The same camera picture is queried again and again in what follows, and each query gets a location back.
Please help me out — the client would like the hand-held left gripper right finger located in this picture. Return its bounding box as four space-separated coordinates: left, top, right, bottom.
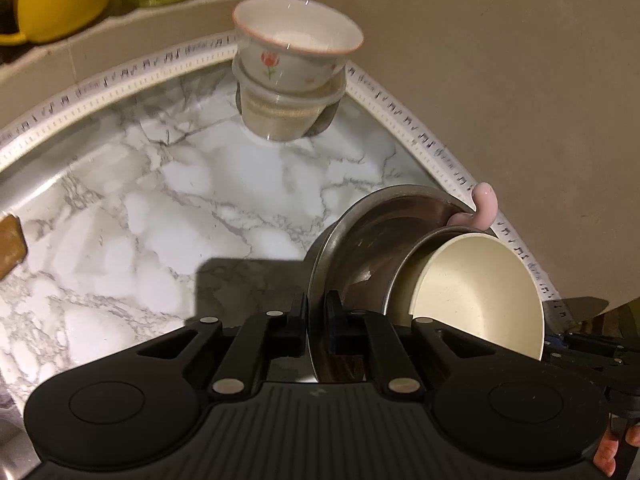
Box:
325 291 501 400

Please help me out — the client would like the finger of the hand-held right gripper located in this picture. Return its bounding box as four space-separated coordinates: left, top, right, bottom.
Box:
542 330 640 395

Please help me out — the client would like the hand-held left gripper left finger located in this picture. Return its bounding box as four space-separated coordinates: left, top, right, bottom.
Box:
136 292 307 401

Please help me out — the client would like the steel bowl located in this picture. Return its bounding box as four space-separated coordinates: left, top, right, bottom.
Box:
307 184 482 382

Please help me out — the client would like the cream bowl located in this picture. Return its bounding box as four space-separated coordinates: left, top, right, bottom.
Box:
394 232 546 364

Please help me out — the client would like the pink pot with steel interior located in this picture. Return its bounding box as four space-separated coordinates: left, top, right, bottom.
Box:
382 182 499 322

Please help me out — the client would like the person's right hand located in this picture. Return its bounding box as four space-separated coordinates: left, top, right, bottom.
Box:
593 424 640 479

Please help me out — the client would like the clear plastic container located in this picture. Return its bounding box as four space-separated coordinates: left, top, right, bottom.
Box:
232 57 346 142

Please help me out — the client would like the floral white bowl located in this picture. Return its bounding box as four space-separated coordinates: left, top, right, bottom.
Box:
232 0 365 97

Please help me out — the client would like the brown sponge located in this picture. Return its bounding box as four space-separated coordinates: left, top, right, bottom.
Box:
0 213 27 281

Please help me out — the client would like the patterned edge sealing tape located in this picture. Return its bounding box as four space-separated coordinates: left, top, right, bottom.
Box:
0 32 577 332

